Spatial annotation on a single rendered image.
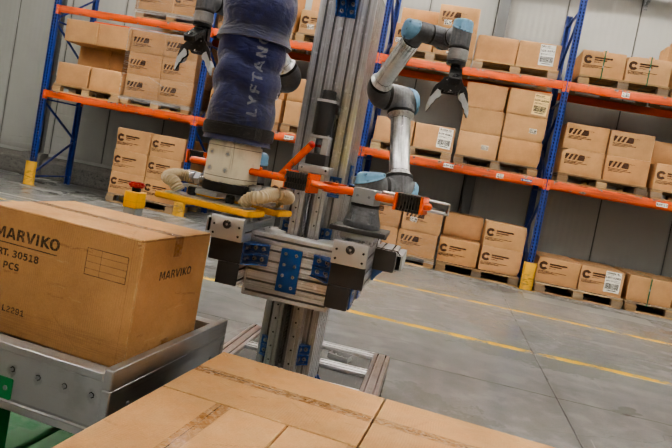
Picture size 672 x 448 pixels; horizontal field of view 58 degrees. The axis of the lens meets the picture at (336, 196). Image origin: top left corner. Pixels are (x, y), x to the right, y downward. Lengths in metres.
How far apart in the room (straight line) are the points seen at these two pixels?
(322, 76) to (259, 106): 0.81
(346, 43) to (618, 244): 8.53
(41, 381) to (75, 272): 0.32
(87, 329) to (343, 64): 1.46
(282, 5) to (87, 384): 1.22
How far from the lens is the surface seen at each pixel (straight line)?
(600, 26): 10.90
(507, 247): 9.11
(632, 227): 10.75
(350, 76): 2.63
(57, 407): 1.95
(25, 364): 1.99
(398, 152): 2.51
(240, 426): 1.72
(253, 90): 1.87
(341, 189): 1.76
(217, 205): 1.81
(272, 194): 1.80
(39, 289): 2.11
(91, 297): 1.99
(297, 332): 2.63
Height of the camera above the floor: 1.27
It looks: 3 degrees down
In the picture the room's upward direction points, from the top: 11 degrees clockwise
